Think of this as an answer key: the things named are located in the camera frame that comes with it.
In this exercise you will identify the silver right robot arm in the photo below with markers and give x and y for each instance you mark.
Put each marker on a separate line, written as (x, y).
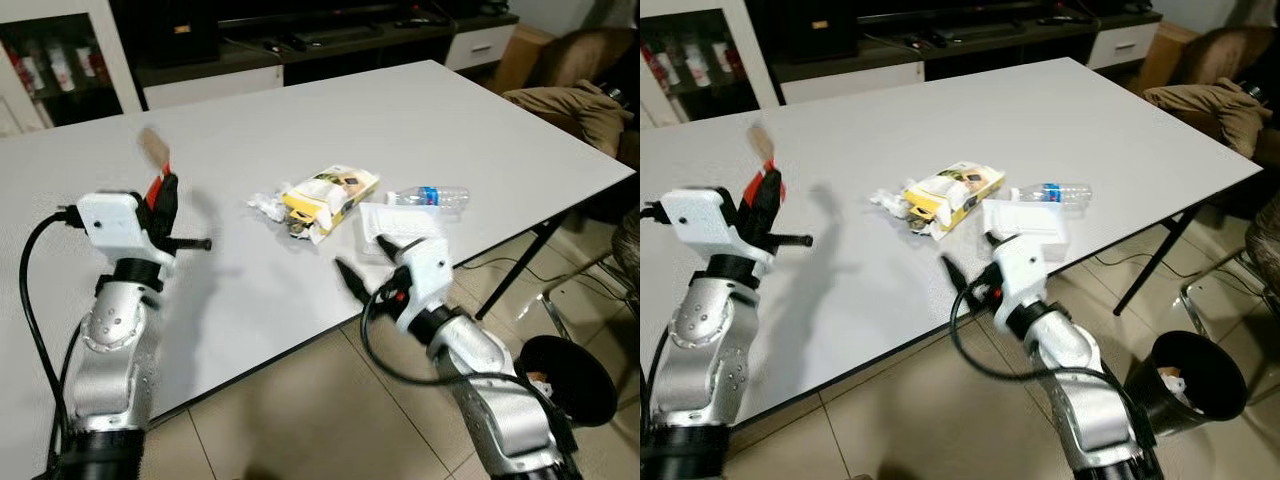
(500, 400)
(1085, 395)

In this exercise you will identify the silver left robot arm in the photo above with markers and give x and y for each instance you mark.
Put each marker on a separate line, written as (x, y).
(112, 350)
(705, 345)

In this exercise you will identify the trash piece inside bin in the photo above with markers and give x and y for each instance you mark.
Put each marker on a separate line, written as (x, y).
(541, 381)
(1174, 383)

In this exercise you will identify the black rubbish bin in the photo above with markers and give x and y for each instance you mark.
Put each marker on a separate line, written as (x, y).
(575, 385)
(1205, 390)

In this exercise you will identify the yellow snack packet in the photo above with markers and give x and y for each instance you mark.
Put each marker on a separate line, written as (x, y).
(330, 195)
(950, 192)

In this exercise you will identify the clear plastic water bottle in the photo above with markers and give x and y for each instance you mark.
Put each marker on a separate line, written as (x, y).
(435, 197)
(1055, 194)

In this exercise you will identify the crumpled white tissue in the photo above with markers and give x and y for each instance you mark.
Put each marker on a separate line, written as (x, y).
(265, 205)
(885, 201)

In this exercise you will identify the wide white drawer front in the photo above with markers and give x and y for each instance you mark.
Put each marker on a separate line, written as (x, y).
(210, 88)
(850, 84)

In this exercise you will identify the black slanted table leg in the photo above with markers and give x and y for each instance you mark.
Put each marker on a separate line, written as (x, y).
(1155, 262)
(515, 268)

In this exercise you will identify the white display shelf cabinet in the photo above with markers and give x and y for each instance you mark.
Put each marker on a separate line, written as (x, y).
(760, 55)
(120, 60)

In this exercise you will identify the red and white bottle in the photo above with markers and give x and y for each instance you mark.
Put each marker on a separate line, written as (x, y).
(662, 68)
(88, 62)
(697, 64)
(723, 60)
(30, 72)
(62, 66)

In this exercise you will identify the black speaker box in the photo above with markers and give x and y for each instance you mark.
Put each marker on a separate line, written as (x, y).
(822, 30)
(185, 32)

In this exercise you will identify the dark tv cabinet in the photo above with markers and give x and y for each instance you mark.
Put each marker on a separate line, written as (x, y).
(350, 58)
(990, 55)

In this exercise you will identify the black keyboard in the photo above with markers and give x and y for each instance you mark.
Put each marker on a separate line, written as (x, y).
(335, 35)
(975, 32)

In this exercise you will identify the small white drawer front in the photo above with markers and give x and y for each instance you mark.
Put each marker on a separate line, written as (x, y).
(1122, 43)
(480, 45)

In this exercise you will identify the brown armchair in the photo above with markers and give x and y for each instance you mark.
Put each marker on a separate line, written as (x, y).
(1225, 52)
(585, 55)

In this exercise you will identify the light wooden side panel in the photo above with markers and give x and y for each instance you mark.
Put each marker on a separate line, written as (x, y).
(1160, 55)
(520, 55)

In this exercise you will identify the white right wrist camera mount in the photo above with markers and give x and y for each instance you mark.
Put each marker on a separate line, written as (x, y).
(1022, 270)
(425, 275)

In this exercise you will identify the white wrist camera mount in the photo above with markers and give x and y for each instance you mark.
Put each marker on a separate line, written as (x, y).
(425, 275)
(695, 218)
(1022, 270)
(115, 222)

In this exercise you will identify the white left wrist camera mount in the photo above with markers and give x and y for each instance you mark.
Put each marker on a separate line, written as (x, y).
(115, 222)
(695, 218)

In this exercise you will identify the metal frame chair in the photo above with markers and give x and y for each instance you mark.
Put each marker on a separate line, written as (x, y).
(628, 250)
(1265, 250)

